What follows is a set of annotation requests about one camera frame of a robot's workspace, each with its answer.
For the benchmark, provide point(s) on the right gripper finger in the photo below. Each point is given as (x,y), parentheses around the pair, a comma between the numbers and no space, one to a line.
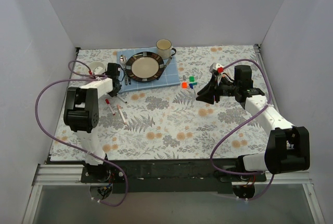
(207,93)
(217,98)

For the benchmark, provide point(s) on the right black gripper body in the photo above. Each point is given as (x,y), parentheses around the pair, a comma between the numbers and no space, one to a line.
(215,90)

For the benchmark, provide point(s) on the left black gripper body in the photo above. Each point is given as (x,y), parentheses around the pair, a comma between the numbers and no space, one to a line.
(116,89)

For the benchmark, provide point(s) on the red white pen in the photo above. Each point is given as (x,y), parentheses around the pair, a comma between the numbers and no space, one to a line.
(110,107)

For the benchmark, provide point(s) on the pink pen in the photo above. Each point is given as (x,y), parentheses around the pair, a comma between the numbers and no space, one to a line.
(121,114)

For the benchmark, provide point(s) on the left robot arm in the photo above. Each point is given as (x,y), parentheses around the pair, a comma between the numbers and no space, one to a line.
(81,114)

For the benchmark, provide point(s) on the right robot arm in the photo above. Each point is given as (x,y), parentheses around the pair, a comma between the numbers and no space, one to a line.
(288,146)

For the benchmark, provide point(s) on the floral tablecloth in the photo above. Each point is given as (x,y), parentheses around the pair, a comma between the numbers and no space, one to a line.
(168,123)

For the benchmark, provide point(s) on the metal spoon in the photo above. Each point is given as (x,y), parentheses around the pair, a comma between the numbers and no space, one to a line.
(123,61)

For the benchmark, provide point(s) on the red bowl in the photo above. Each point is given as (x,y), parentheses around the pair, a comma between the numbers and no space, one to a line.
(96,64)

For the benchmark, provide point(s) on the dark rimmed plate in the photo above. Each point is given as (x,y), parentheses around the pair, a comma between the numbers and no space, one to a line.
(145,67)

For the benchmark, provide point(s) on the metal knife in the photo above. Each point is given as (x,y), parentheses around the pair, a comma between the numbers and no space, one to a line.
(168,61)

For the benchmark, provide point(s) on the cream enamel mug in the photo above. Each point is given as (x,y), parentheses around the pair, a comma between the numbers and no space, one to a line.
(165,49)

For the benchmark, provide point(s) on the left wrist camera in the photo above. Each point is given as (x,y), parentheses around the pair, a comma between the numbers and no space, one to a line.
(97,71)

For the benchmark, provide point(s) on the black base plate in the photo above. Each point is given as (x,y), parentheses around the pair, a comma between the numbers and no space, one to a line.
(165,175)

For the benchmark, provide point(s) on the aluminium frame rail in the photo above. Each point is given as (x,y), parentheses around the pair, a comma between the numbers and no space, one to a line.
(71,175)

